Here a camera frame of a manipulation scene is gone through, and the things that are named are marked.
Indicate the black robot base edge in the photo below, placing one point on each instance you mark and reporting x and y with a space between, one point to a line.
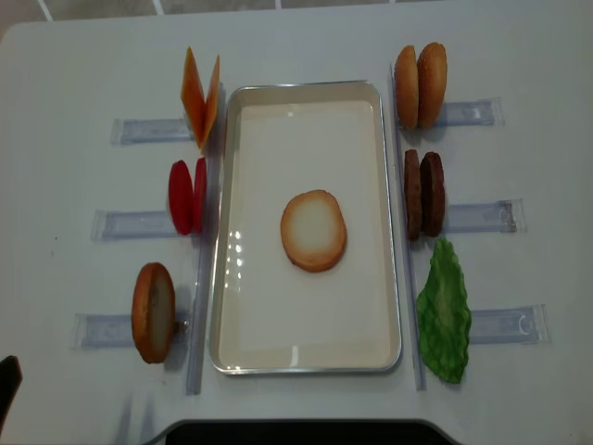
306 432

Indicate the right red tomato slice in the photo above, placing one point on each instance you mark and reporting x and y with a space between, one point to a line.
200 192

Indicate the red tomato slice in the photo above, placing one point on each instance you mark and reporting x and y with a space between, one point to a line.
200 192
180 196

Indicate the left red tomato slice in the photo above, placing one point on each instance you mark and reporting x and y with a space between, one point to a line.
180 196

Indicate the left brown meat patty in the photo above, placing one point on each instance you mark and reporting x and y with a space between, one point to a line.
413 194

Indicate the brown meat patty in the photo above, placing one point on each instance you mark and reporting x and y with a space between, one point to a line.
413 194
433 194

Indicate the right brown meat patty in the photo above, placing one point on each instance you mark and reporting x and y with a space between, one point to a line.
433 194

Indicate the right orange cheese slice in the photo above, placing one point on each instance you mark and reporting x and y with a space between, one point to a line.
210 107

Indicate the orange cheese slice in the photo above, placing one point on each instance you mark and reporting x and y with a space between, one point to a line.
210 107
192 96

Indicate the left orange cheese slice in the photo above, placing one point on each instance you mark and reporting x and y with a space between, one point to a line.
192 96

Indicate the green lettuce leaf in rack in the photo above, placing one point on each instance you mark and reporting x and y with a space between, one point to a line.
443 316

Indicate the bun slice on tray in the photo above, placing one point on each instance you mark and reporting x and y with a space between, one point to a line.
313 231

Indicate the white rectangular metal tray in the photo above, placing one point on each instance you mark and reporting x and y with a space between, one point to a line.
269 316

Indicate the upright bun slice left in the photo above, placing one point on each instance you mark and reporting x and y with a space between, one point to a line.
153 313

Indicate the left bun top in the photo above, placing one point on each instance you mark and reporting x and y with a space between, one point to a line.
407 87

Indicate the right sesame bun top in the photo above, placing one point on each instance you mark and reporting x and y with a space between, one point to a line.
432 68

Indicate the right clear acrylic rack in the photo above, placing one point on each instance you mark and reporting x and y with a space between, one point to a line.
525 325

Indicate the dark object at left edge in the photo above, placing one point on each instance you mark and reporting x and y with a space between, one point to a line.
10 380

